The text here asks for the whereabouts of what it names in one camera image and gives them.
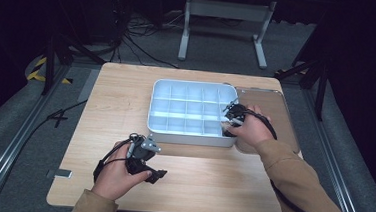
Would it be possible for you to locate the aluminium floor rail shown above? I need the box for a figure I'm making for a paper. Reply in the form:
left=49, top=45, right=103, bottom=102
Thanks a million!
left=0, top=60, right=73, bottom=212
left=292, top=87, right=376, bottom=212

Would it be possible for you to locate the person's right hand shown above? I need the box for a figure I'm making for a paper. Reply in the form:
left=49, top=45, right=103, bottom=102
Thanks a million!
left=224, top=103, right=278, bottom=152

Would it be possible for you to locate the right hand-held gripper black cable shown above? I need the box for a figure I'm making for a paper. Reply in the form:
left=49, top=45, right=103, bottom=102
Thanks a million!
left=235, top=108, right=351, bottom=212

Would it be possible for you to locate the bundle of black floor cables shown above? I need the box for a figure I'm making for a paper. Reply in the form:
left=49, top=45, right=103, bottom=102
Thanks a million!
left=107, top=0, right=185, bottom=70

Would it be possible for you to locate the black floor cable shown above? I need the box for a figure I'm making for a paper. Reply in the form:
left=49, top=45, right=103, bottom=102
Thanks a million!
left=0, top=93, right=89, bottom=212

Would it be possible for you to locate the person's left hand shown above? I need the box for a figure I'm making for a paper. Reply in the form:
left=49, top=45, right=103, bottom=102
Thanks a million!
left=89, top=138, right=156, bottom=205

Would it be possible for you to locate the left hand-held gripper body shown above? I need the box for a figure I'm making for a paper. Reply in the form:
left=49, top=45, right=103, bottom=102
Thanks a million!
left=124, top=132, right=164, bottom=177

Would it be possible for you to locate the black tripod stand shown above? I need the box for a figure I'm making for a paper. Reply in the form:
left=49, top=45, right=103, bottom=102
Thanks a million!
left=40, top=22, right=109, bottom=101
left=270, top=41, right=334, bottom=123

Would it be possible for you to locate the black tape cross mark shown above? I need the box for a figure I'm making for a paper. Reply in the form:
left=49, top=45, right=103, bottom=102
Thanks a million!
left=46, top=107, right=70, bottom=130

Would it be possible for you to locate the hand-held gripper black cable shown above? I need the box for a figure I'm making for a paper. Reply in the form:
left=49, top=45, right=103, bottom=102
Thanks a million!
left=235, top=108, right=351, bottom=212
left=91, top=130, right=142, bottom=187

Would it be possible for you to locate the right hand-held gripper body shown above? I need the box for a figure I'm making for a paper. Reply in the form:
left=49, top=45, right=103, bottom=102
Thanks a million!
left=222, top=97, right=251, bottom=128

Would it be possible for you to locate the yellow and black hazard tape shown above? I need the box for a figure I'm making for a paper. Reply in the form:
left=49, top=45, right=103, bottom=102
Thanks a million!
left=25, top=55, right=75, bottom=86

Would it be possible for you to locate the white metal stand frame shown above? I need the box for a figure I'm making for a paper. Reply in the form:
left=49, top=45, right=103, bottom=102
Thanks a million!
left=176, top=0, right=278, bottom=72

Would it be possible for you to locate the white compartment storage box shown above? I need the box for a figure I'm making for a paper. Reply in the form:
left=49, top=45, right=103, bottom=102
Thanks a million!
left=144, top=77, right=247, bottom=150

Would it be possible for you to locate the left hand-held gripper black cable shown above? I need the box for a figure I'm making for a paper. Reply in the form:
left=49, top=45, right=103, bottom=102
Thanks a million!
left=91, top=130, right=142, bottom=187

